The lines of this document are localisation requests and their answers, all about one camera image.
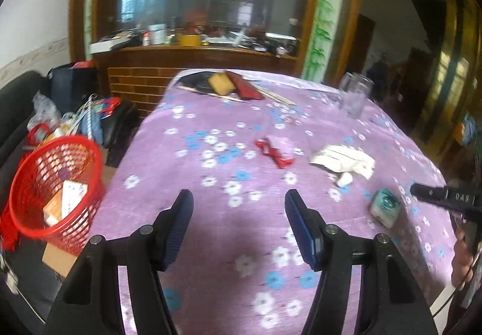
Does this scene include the white printed plastic bag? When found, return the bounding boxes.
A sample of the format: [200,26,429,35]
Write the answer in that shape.
[310,145,376,187]

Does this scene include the white blue medicine box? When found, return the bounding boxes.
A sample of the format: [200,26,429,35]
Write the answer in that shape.
[61,180,88,220]

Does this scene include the right hand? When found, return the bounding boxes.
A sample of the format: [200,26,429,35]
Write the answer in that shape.
[451,227,474,290]

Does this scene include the small teal white box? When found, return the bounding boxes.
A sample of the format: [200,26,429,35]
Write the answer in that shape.
[369,189,401,229]

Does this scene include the red candy wrapper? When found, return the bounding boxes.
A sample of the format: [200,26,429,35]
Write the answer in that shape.
[255,135,295,168]

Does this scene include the orange medicine box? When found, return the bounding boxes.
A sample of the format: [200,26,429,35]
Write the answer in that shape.
[42,190,63,227]

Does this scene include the red plastic mesh basket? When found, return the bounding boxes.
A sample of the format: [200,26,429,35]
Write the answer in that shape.
[9,135,105,256]

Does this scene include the purple floral tablecloth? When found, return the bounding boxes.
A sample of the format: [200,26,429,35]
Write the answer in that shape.
[91,82,455,334]

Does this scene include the black leather sofa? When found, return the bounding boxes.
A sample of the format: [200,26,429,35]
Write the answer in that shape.
[1,70,56,334]

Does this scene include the red cloth on sofa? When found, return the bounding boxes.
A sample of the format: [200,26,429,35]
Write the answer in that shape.
[0,203,20,252]

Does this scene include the chopsticks in paper sleeve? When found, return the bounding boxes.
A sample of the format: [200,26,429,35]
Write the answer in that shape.
[254,85,296,106]

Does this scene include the clear drinking glass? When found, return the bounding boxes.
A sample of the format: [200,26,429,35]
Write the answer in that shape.
[338,72,374,119]

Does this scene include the red packet on table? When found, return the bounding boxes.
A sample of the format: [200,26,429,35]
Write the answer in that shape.
[225,70,265,101]

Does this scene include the wooden counter ledge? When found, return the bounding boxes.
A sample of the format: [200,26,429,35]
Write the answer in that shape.
[93,45,301,118]

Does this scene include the clear plastic bag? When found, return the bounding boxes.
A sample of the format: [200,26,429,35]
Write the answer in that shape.
[27,91,62,131]

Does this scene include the dark blue bag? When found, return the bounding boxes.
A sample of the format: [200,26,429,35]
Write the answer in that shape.
[47,63,98,115]

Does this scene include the white container on counter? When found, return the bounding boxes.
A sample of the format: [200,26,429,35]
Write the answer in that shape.
[149,23,166,45]

